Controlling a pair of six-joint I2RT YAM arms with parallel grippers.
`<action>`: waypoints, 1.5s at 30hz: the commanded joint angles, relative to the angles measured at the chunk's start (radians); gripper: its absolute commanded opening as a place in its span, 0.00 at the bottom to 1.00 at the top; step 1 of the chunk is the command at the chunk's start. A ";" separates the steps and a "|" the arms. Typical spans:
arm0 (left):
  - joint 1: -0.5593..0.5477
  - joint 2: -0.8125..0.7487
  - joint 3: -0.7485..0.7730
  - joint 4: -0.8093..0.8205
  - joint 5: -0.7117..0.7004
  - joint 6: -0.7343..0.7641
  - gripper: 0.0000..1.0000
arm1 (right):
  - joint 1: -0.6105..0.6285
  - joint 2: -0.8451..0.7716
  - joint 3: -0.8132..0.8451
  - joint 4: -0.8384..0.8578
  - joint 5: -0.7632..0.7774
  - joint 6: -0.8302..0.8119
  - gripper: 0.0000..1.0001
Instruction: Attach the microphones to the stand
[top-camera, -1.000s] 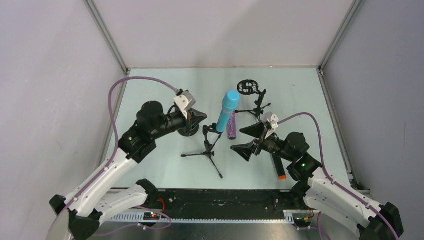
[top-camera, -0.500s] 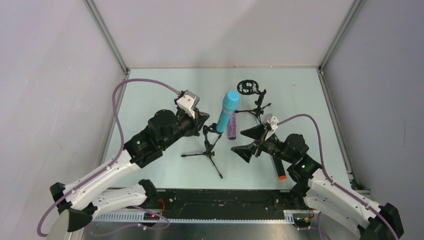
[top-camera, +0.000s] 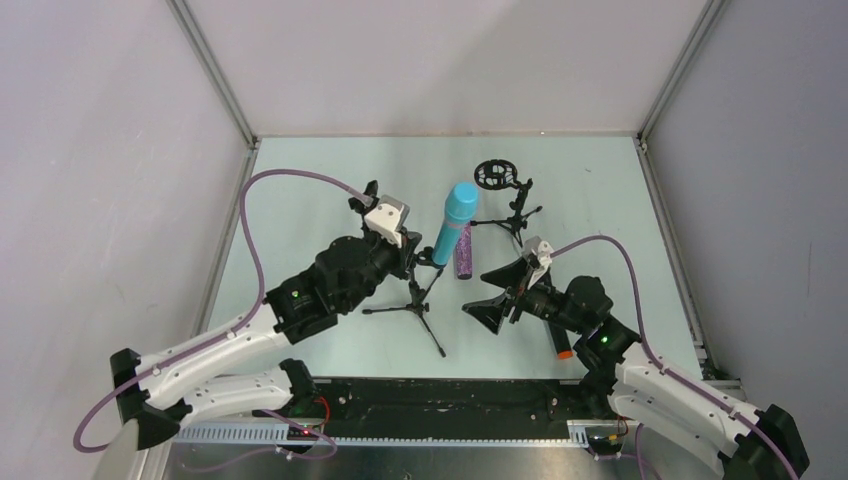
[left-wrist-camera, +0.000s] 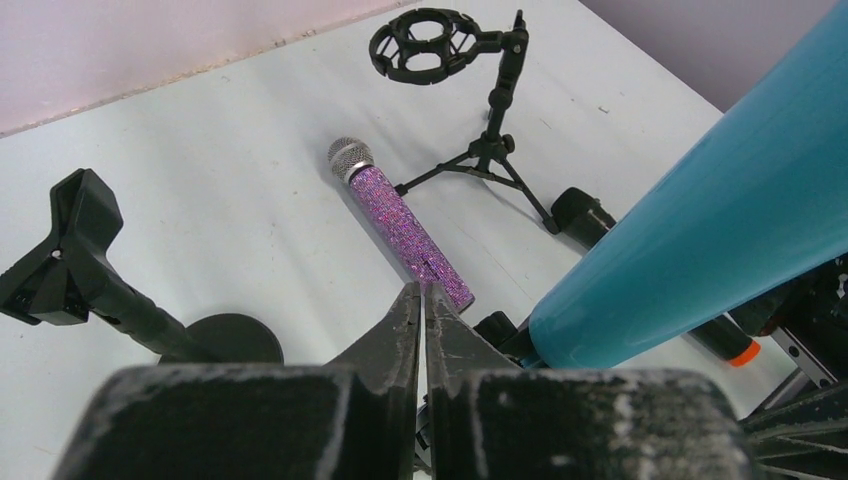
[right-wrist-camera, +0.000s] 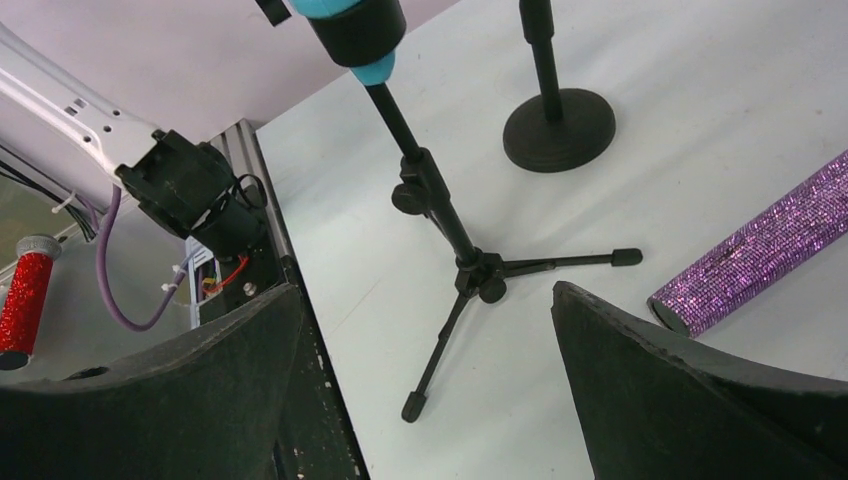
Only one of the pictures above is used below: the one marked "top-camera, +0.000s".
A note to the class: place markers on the black microphone orange end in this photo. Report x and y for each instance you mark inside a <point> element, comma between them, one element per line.
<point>560,340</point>

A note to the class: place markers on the shock mount tripod stand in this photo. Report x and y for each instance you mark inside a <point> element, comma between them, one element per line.
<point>496,175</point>

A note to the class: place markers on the circuit board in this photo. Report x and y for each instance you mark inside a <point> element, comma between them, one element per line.
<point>308,434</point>
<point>605,445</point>

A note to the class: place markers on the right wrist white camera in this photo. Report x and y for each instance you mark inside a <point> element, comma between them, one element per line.
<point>538,253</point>

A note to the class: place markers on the left circuit board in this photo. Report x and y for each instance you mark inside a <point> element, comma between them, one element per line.
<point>308,434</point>

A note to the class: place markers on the blue toy microphone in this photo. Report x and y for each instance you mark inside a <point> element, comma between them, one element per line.
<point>460,207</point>

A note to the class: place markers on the purple glitter microphone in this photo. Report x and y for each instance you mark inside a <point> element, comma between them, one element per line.
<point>463,255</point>

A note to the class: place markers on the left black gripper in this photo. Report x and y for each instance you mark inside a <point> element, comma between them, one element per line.
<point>407,253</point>

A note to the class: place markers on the black tripod mic stand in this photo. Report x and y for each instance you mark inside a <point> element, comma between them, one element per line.
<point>417,304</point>

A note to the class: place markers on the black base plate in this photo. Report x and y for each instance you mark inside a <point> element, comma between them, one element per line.
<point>434,409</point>

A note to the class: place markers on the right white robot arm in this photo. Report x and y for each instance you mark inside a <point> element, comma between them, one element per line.
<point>735,439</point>

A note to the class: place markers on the wrist white camera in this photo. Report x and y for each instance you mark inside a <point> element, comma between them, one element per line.
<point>387,219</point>
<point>538,253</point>

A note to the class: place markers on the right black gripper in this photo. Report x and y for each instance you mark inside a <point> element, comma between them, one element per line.
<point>518,300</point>

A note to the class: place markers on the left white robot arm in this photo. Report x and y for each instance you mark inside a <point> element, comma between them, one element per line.
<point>165,392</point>

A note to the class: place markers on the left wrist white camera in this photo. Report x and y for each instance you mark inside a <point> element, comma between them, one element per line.
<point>387,219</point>

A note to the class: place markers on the right circuit board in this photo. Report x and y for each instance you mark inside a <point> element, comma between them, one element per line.
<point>605,445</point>

